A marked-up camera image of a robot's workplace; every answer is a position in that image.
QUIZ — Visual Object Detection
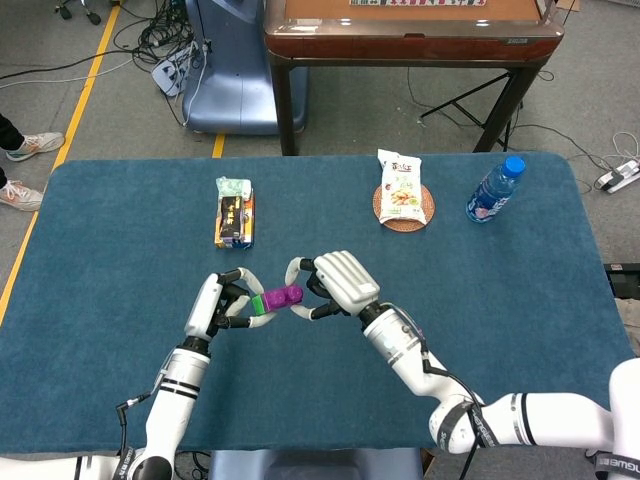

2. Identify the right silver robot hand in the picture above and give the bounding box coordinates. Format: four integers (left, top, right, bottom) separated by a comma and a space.
283, 250, 381, 321

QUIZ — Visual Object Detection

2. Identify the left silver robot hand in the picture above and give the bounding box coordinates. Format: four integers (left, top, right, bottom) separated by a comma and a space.
183, 266, 279, 341

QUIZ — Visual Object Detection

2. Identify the purple toy building brick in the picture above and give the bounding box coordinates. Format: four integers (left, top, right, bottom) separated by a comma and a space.
262, 283, 305, 314

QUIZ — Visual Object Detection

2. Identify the yellow black snack pack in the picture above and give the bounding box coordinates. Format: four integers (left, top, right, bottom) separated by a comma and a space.
214, 187, 257, 250

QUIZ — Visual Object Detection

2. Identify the black purple small carton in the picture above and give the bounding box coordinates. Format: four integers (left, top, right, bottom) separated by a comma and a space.
219, 195, 246, 240

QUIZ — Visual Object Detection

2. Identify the white snack bag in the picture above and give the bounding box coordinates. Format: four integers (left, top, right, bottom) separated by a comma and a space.
376, 148, 427, 226

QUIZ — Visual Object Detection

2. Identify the blue table cloth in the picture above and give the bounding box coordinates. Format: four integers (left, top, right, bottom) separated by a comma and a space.
0, 152, 639, 454

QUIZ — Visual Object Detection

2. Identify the round woven coaster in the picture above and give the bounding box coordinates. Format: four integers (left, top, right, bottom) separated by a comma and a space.
372, 182, 436, 233

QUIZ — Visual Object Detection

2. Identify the white crumpled packet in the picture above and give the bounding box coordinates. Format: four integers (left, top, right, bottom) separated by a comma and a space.
215, 176, 254, 199

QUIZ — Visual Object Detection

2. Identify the water bottle blue cap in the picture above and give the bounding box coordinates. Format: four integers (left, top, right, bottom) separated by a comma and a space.
465, 155, 527, 224

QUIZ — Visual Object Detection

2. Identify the blue grey robot torso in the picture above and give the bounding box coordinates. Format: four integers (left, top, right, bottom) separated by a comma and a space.
207, 446, 425, 480

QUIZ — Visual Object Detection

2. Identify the white power strip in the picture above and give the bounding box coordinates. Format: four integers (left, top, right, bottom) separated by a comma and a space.
151, 47, 201, 98

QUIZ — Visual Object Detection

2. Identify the person in black trousers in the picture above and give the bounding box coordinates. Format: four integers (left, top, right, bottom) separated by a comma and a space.
0, 112, 66, 212

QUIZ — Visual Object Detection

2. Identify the brown mahjong table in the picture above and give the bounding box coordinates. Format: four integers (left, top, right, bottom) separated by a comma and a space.
263, 0, 566, 156

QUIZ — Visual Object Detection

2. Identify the black case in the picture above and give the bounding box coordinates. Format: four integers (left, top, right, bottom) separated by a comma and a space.
603, 261, 640, 301

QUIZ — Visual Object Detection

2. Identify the face-up mahjong tile row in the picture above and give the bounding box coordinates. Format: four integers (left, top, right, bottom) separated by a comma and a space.
348, 0, 487, 8

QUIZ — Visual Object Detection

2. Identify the grey power strip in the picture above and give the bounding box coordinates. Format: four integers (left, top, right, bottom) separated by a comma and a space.
593, 160, 640, 194

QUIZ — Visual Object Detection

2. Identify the chrome wheeled stool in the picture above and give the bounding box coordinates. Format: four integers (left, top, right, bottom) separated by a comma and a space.
54, 0, 104, 26

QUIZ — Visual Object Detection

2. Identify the blue grey machine pedestal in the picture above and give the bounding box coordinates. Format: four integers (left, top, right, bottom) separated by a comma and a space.
181, 0, 309, 136

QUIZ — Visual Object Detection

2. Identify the black floor cable bundle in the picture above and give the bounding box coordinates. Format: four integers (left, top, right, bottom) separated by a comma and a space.
112, 0, 201, 66

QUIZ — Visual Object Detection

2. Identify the white floor cable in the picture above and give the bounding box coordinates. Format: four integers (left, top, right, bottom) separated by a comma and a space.
597, 130, 640, 171

